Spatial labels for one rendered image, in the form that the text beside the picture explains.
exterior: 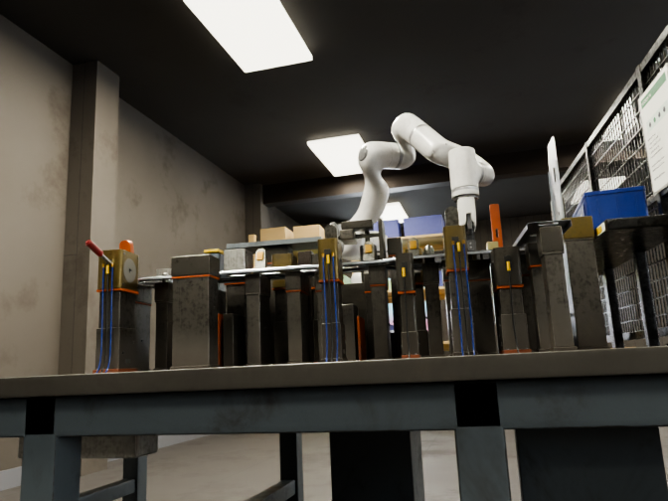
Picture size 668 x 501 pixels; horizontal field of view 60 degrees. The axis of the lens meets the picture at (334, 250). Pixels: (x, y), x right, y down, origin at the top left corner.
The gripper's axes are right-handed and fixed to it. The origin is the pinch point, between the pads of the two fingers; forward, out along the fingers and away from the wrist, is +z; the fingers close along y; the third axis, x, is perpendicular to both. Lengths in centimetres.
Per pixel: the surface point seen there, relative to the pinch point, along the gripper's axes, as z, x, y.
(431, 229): -122, -5, -508
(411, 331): 25.4, -19.1, 19.5
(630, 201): -8.9, 45.5, 5.5
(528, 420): 44, 1, 78
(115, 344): 25, -103, 24
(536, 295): 18.1, 13.8, 22.2
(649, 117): -34, 54, 5
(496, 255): 7.2, 4.7, 23.4
